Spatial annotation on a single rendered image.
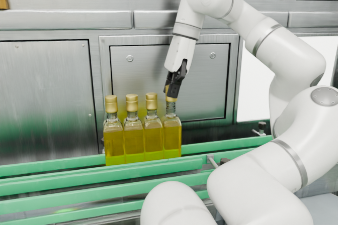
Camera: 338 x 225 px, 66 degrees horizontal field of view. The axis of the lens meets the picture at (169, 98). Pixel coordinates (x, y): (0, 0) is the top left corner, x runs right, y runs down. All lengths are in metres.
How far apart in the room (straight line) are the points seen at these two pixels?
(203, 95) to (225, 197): 0.59
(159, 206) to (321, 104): 0.29
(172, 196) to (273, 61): 0.34
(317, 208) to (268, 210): 0.74
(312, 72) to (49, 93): 0.74
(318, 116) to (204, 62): 0.52
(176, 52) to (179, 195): 0.41
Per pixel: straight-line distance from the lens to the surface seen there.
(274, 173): 0.42
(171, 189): 0.40
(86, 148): 0.98
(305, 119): 0.47
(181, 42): 0.69
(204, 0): 0.66
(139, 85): 0.87
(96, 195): 0.71
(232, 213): 0.38
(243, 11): 0.74
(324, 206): 1.11
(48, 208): 0.74
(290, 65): 0.56
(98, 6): 0.86
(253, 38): 0.60
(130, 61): 0.85
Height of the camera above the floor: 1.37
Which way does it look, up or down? 17 degrees down
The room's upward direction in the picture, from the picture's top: straight up
